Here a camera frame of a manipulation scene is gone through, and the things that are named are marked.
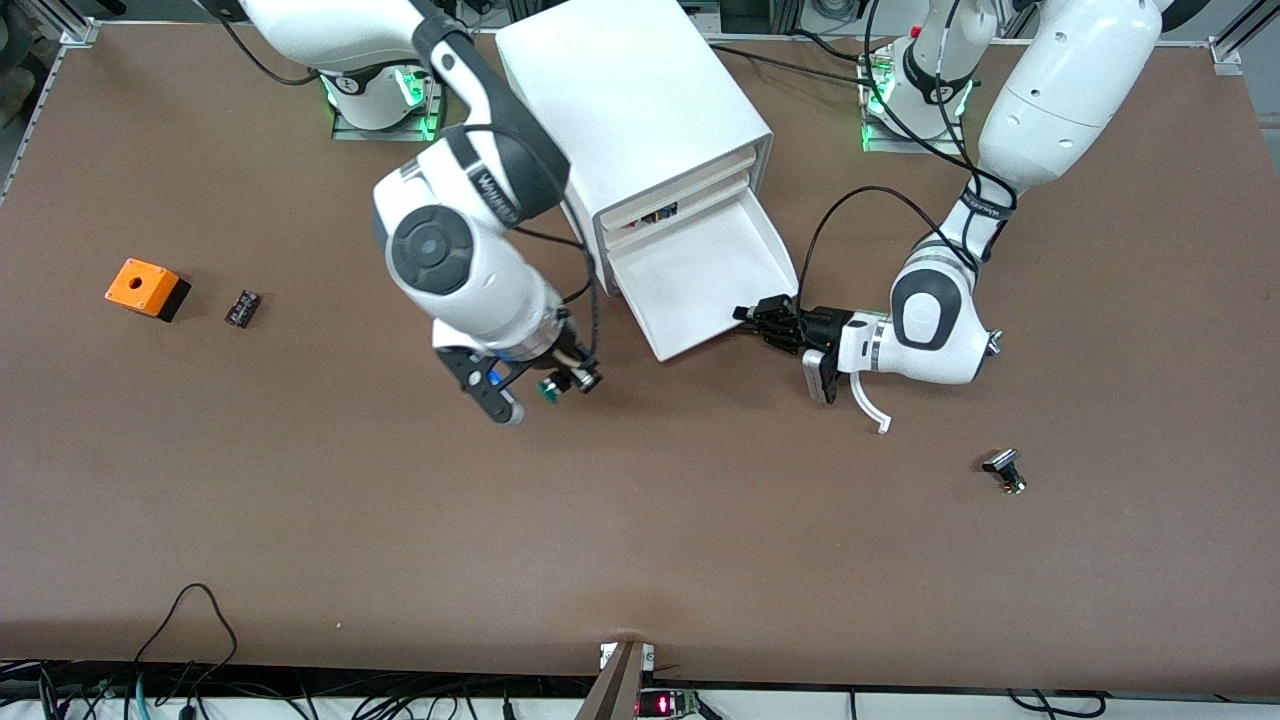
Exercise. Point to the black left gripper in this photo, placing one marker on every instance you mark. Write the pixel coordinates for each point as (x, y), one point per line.
(822, 327)

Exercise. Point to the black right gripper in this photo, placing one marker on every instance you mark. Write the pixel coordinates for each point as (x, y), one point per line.
(571, 367)

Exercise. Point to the green push button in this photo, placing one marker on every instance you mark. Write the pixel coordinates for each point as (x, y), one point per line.
(548, 393)

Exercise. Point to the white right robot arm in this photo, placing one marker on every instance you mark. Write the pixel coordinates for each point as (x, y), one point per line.
(450, 250)

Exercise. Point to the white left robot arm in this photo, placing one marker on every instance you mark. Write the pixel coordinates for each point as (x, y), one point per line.
(1060, 90)

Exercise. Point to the white curved plastic arc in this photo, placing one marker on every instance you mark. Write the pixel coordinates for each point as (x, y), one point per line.
(868, 405)

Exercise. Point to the black orange stored part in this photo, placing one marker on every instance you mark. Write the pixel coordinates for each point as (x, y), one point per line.
(659, 212)

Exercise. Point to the small black contact block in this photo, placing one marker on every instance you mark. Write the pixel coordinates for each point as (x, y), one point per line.
(243, 308)

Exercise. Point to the red display circuit board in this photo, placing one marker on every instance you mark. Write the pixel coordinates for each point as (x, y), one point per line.
(665, 704)

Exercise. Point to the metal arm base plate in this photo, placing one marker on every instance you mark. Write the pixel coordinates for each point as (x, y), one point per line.
(905, 146)
(385, 134)

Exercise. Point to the camera mount post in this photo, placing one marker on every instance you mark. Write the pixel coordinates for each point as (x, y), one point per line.
(620, 690)

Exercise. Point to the orange button enclosure box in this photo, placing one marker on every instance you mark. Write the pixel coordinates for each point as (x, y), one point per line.
(140, 285)

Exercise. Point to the aluminium frame rail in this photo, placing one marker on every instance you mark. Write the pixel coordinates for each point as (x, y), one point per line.
(78, 28)
(1235, 50)

